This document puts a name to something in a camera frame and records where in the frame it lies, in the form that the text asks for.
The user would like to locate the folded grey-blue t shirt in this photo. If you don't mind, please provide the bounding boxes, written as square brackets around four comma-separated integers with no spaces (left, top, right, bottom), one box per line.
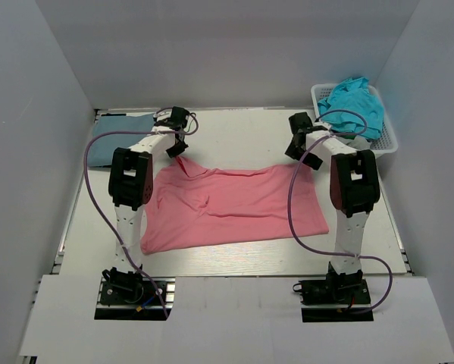
[88,114,154,168]

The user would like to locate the pink t shirt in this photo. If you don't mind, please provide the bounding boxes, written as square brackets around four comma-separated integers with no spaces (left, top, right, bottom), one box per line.
[140,157,329,255]

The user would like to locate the turquoise t shirt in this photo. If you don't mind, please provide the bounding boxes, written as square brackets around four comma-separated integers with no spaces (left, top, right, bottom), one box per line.
[317,77,384,140]

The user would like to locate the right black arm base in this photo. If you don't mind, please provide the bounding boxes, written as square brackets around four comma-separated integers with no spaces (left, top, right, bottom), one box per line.
[293,271,374,323]

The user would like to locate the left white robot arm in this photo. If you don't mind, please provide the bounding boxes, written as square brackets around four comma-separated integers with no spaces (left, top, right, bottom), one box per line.
[108,106,199,269]

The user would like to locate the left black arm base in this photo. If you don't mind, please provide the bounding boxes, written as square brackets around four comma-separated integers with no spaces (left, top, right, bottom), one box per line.
[94,267,175,322]

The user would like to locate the white plastic basket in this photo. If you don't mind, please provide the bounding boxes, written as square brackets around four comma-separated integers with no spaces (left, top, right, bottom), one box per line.
[311,83,398,158]

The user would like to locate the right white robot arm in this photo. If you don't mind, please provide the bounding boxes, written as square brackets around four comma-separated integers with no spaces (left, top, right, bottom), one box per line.
[286,111,380,303]

